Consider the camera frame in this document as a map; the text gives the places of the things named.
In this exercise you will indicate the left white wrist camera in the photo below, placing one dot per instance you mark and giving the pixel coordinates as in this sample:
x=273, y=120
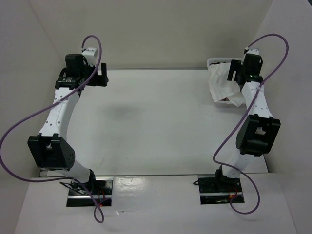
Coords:
x=91, y=55

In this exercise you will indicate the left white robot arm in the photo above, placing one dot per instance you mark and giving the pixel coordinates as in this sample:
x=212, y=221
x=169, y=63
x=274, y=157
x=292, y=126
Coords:
x=49, y=147

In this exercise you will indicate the white pleated skirt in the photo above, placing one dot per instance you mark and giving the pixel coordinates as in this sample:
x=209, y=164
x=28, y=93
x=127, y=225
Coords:
x=223, y=83

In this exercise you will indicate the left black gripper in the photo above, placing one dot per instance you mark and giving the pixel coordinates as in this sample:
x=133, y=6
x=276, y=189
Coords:
x=101, y=80

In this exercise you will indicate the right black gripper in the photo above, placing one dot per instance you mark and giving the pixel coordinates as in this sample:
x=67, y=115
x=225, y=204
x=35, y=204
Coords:
x=234, y=65

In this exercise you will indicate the white plastic laundry basket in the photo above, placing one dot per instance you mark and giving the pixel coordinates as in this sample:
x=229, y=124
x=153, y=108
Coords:
x=219, y=80

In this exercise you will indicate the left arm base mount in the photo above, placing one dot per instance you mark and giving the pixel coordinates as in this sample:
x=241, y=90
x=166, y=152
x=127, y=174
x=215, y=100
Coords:
x=101, y=191

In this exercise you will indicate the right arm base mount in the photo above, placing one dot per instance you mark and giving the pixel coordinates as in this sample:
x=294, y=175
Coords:
x=213, y=192

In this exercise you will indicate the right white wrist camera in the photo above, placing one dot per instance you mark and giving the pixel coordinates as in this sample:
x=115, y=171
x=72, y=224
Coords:
x=249, y=50

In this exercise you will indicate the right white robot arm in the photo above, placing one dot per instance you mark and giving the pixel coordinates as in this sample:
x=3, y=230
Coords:
x=259, y=130

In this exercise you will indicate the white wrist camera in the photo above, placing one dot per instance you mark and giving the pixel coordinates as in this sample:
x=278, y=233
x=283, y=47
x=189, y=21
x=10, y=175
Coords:
x=91, y=55
x=249, y=50

